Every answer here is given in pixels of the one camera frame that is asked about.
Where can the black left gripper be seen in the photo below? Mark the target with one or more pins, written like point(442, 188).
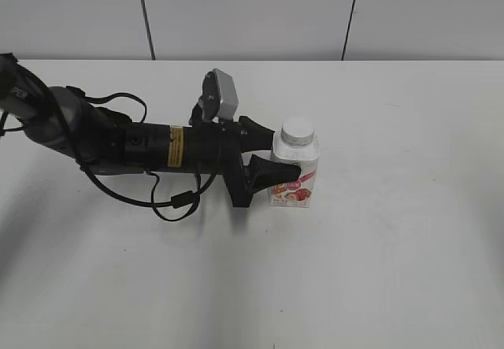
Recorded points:
point(204, 149)

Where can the white bottle cap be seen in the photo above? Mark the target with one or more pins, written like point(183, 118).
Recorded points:
point(297, 132)

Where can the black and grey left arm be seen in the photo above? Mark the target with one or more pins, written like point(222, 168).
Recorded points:
point(104, 142)

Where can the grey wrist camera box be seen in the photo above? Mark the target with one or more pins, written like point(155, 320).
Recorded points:
point(218, 100)

